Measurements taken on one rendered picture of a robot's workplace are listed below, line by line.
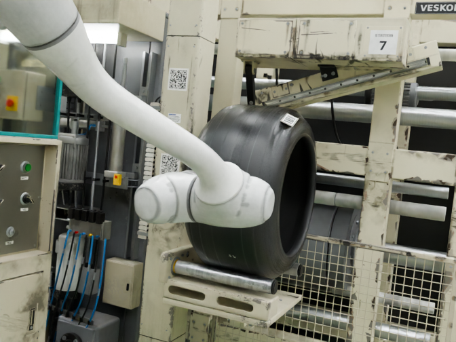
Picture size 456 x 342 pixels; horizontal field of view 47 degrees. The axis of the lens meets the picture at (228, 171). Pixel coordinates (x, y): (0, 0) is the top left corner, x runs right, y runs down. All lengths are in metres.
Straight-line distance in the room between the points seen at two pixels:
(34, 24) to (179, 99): 1.03
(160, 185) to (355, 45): 1.02
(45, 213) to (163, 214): 0.80
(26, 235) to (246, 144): 0.77
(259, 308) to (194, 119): 0.65
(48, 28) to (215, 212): 0.47
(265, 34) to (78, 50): 1.21
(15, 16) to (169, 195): 0.47
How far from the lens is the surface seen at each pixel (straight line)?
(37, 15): 0.82
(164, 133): 0.95
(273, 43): 1.97
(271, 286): 1.61
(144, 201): 1.10
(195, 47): 1.80
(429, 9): 2.21
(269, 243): 1.54
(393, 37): 1.88
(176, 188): 1.11
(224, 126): 1.59
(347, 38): 1.90
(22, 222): 1.80
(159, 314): 1.89
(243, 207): 1.04
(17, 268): 1.76
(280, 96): 2.08
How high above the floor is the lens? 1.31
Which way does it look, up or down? 3 degrees down
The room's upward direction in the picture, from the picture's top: 6 degrees clockwise
